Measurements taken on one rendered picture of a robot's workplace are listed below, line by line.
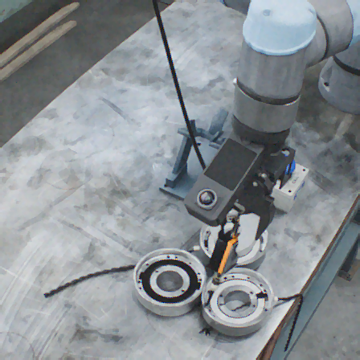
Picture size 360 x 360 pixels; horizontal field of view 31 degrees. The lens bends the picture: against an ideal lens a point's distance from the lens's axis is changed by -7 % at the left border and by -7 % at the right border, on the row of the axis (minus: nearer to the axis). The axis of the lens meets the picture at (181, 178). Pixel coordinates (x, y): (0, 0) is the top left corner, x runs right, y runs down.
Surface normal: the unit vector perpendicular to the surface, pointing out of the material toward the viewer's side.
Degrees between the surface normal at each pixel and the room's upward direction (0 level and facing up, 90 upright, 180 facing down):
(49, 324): 0
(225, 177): 23
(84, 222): 0
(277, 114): 85
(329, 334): 0
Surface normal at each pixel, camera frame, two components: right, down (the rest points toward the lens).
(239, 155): -0.17, -0.38
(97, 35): 0.01, -0.68
